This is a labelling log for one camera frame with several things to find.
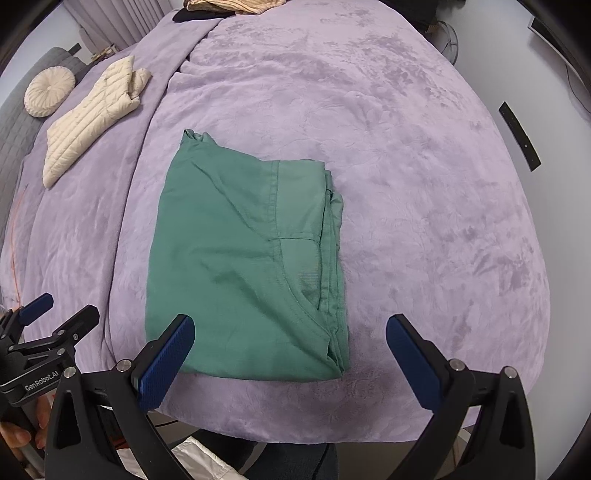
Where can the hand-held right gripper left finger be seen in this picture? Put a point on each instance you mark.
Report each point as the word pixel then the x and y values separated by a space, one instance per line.
pixel 168 364

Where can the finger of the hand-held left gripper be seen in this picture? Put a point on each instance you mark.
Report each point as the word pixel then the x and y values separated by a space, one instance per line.
pixel 38 307
pixel 78 325

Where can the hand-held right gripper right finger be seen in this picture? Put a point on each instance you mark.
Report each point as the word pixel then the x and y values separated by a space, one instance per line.
pixel 411 360

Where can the green button shirt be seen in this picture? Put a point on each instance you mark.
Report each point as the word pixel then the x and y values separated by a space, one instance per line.
pixel 231 277

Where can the person's left hand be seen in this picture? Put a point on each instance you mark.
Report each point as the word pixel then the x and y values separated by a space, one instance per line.
pixel 16 438

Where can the person's dark blue jeans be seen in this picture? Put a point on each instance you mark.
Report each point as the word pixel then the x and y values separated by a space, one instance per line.
pixel 286 464

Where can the grey quilted sofa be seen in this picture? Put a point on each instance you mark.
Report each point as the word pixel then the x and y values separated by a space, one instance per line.
pixel 14 138

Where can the cream puffer jacket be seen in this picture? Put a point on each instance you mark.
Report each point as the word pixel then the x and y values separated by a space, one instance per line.
pixel 87 120

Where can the round cream cushion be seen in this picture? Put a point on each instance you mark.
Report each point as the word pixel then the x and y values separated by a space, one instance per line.
pixel 48 91

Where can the purple fleece blanket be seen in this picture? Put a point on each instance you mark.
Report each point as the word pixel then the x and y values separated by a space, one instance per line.
pixel 369 138

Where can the black flat strip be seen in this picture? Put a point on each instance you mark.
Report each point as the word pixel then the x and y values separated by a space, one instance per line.
pixel 519 136

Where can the small black device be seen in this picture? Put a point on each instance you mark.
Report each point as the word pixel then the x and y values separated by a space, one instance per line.
pixel 75 48

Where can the grey curtain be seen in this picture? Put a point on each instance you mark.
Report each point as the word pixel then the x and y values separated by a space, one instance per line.
pixel 115 21

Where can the standing fan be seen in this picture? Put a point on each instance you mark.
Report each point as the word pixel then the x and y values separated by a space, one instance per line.
pixel 448 41

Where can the black cloth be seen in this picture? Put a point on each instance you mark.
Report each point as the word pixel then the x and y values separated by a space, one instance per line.
pixel 194 15

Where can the dark object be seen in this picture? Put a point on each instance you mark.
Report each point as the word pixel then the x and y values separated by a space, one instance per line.
pixel 425 14

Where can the black monitor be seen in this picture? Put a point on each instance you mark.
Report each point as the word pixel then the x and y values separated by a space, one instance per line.
pixel 549 34

